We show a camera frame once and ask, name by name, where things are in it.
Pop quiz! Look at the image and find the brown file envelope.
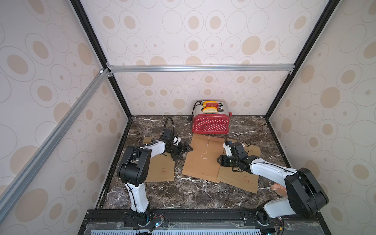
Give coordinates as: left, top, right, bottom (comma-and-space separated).
146, 141, 175, 182
216, 138, 261, 194
182, 134, 225, 183

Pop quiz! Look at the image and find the envelope white string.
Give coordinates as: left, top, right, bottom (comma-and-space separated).
200, 137, 211, 160

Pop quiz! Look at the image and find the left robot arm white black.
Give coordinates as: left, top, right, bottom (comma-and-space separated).
118, 130, 193, 225

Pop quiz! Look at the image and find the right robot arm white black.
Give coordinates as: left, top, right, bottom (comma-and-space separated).
217, 141, 329, 226

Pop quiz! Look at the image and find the red toaster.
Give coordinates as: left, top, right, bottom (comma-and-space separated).
190, 100, 232, 135

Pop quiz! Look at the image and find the yellow toast front slot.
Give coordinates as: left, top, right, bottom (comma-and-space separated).
202, 107, 218, 113

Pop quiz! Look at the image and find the yellow toast slot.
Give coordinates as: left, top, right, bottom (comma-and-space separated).
202, 100, 218, 108
202, 107, 218, 113

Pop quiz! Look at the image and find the yellow toast rear slot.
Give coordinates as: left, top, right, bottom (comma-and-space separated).
202, 100, 218, 108

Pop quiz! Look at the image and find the clear plastic cup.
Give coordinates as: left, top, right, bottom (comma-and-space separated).
106, 187, 128, 207

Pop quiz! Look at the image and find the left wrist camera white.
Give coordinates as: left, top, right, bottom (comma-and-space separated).
173, 136, 181, 146

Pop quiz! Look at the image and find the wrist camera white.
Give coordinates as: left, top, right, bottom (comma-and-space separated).
223, 141, 233, 157
173, 136, 181, 146

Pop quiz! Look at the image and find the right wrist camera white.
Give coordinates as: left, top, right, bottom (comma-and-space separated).
223, 141, 233, 157

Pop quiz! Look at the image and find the black corrugated cable hose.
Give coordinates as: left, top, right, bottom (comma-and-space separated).
162, 117, 176, 139

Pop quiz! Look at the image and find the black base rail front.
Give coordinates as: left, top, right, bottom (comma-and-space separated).
78, 209, 330, 235

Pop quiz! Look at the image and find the horizontal aluminium rail back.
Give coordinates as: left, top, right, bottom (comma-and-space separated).
109, 64, 295, 73

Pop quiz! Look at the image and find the diagonal aluminium rail left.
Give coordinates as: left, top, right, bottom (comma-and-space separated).
1, 68, 110, 222

